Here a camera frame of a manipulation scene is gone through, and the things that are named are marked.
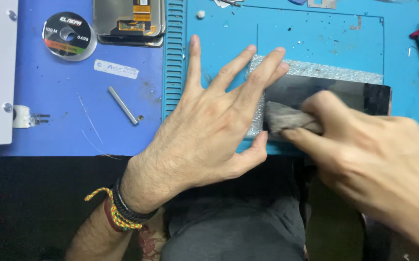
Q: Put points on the person's right hand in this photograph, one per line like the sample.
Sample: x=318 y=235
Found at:
x=376 y=163

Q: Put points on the person's left hand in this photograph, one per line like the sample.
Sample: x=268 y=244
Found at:
x=198 y=145

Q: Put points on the black phone screen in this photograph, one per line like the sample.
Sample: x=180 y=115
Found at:
x=354 y=94

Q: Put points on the grey cleaning cloth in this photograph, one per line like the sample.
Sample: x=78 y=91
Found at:
x=285 y=116

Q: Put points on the grey metal rod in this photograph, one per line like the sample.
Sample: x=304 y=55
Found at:
x=123 y=106

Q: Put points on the person's grey clothing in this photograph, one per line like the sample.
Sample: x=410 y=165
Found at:
x=231 y=232

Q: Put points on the silver bubble wrap sheet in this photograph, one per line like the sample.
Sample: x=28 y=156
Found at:
x=325 y=70

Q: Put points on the white paper label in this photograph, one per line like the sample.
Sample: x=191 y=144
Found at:
x=117 y=69

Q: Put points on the small white lump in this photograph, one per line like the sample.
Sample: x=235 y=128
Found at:
x=200 y=14

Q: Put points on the small metal angle piece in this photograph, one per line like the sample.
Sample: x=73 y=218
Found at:
x=357 y=25

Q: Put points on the blue work mat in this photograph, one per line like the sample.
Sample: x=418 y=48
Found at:
x=61 y=108

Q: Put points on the teal silicone repair mat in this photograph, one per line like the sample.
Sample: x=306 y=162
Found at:
x=303 y=29

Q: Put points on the stack of phone display panels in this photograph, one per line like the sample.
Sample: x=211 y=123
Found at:
x=111 y=18

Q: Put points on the white plug adapter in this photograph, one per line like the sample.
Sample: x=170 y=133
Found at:
x=21 y=116

